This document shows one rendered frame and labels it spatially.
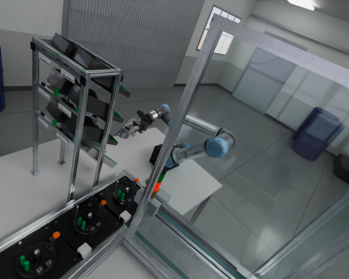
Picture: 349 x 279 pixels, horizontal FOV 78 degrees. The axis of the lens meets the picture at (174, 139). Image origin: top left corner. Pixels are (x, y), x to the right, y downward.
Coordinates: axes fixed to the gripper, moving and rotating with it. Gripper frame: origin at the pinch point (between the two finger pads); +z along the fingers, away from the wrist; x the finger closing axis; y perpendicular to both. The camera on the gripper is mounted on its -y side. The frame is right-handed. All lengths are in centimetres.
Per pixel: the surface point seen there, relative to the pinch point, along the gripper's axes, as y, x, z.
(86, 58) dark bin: -54, -2, 12
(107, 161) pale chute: 8.9, -6.4, 19.0
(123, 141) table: 46, 26, -10
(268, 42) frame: -78, -62, -10
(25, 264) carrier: -10, -38, 69
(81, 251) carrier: 2, -44, 54
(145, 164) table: 45.3, -3.9, -9.8
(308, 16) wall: 121, 113, -653
